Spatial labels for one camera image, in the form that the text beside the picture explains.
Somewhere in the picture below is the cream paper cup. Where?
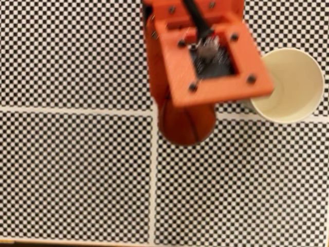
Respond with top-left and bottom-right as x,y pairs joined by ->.
244,47 -> 325,124

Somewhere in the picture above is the small orange basketball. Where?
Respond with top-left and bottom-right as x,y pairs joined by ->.
157,99 -> 217,147

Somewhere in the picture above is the orange camera mount with board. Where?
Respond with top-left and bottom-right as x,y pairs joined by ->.
153,12 -> 275,108

